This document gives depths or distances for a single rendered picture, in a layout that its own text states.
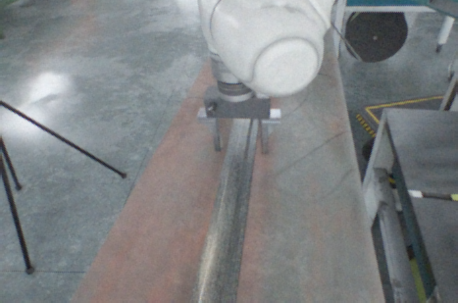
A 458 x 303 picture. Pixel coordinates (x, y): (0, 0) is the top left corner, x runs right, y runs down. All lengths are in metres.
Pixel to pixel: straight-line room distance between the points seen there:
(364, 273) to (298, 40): 0.36
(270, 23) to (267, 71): 0.05
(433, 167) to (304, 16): 0.57
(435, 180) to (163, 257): 0.58
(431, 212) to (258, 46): 0.53
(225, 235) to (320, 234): 0.16
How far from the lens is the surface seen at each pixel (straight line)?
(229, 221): 0.54
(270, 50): 0.32
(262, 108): 0.59
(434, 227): 0.71
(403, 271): 0.87
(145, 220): 0.61
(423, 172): 0.81
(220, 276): 0.49
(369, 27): 2.75
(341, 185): 0.63
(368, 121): 1.65
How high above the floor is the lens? 1.26
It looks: 38 degrees down
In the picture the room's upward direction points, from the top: 6 degrees counter-clockwise
